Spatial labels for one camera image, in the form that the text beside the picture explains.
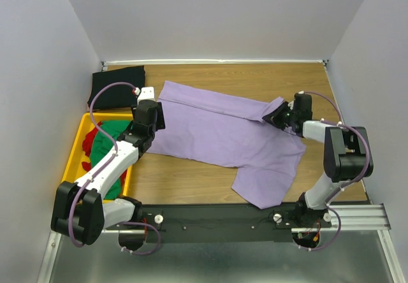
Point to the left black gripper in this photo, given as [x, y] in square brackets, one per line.
[160, 123]

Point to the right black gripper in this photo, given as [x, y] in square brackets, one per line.
[273, 116]

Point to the purple t shirt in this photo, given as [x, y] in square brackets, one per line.
[229, 131]

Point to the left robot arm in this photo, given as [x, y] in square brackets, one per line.
[79, 209]

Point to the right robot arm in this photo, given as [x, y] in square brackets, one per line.
[346, 158]

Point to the folded black t shirt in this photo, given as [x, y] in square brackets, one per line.
[119, 96]

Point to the green t shirt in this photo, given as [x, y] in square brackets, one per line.
[102, 145]

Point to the red t shirt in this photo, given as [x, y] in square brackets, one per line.
[87, 148]

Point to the yellow plastic bin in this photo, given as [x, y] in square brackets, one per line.
[74, 168]

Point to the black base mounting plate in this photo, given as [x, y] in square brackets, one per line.
[218, 223]

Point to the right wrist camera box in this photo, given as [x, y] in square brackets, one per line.
[302, 105]

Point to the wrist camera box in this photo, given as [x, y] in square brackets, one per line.
[302, 105]
[146, 93]

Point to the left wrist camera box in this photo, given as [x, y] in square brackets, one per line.
[146, 93]

